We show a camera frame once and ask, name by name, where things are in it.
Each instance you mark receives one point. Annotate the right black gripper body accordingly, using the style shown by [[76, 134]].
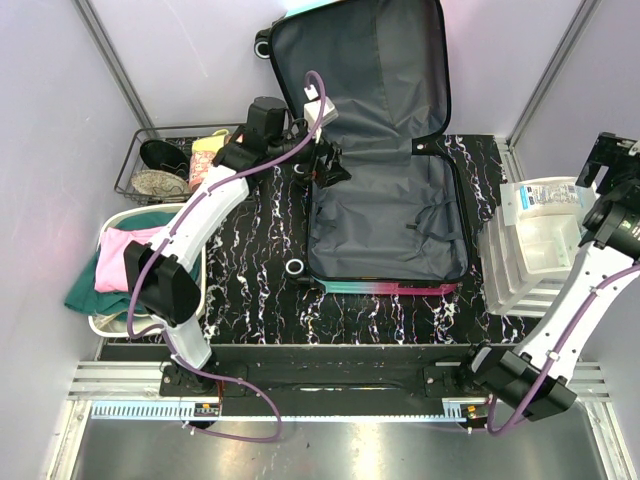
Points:
[[621, 155]]

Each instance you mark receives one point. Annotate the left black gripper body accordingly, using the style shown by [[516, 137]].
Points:
[[330, 155]]

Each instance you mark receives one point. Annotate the white packet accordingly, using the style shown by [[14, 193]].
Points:
[[536, 196]]

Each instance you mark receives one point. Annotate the pink and teal kids suitcase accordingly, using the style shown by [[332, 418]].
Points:
[[385, 67]]

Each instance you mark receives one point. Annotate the white drawer organizer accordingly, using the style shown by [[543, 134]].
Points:
[[527, 255]]

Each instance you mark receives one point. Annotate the pink cloth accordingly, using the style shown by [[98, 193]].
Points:
[[110, 275]]

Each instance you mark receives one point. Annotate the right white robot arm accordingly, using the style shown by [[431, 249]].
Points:
[[531, 382]]

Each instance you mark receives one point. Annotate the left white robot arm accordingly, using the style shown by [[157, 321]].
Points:
[[158, 271]]

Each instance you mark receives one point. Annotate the yellow mug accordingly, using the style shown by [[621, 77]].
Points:
[[212, 143]]

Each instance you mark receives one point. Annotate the patterned pink mug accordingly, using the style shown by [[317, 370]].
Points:
[[200, 163]]

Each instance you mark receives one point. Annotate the black marble pattern mat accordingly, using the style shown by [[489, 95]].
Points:
[[365, 222]]

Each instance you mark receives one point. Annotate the black bowl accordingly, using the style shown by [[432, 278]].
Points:
[[161, 155]]

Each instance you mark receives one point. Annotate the speckled grey plate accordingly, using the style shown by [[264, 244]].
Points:
[[159, 183]]

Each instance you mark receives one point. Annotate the white plastic basin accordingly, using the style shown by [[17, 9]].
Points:
[[109, 326]]

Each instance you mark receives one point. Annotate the black wire dish rack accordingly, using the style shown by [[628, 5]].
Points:
[[181, 136]]

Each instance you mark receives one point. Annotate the aluminium frame rail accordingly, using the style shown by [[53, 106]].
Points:
[[145, 391]]

